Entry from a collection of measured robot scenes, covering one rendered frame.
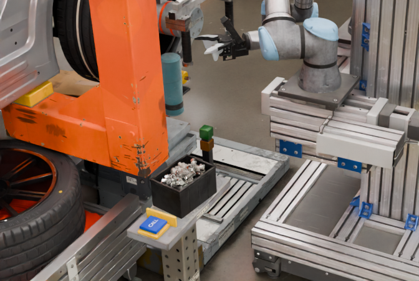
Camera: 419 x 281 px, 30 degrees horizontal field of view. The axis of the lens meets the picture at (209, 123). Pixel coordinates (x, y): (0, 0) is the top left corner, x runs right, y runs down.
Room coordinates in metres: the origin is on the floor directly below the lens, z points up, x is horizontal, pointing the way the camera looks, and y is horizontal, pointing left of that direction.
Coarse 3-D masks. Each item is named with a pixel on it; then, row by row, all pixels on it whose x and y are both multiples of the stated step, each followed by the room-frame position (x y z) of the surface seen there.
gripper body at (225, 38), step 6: (222, 36) 2.83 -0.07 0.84; (228, 36) 2.83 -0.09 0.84; (246, 36) 2.82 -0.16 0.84; (222, 42) 2.80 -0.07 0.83; (234, 42) 2.79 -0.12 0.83; (240, 42) 2.81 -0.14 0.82; (246, 42) 2.81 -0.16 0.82; (228, 48) 2.79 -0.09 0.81; (234, 48) 2.79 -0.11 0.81; (240, 48) 2.82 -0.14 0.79; (246, 48) 2.81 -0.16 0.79; (222, 54) 2.79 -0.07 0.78; (228, 54) 2.79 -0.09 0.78; (234, 54) 2.79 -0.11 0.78; (240, 54) 2.81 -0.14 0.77; (246, 54) 2.82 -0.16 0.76
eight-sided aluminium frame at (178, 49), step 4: (176, 40) 3.19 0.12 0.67; (180, 40) 3.19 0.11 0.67; (192, 40) 3.20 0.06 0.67; (176, 44) 3.18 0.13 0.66; (180, 44) 3.19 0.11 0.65; (176, 48) 3.16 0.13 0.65; (180, 48) 3.19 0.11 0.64; (176, 52) 3.16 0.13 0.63; (180, 52) 3.14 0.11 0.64; (180, 56) 3.13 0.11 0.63; (180, 60) 3.11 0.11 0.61
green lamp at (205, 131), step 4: (200, 128) 2.43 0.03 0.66; (204, 128) 2.43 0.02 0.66; (208, 128) 2.43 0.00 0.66; (212, 128) 2.44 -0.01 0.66; (200, 132) 2.43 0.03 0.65; (204, 132) 2.42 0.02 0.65; (208, 132) 2.41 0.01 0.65; (212, 132) 2.43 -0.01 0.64; (200, 136) 2.43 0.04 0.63; (204, 136) 2.42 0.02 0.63; (208, 136) 2.41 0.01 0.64
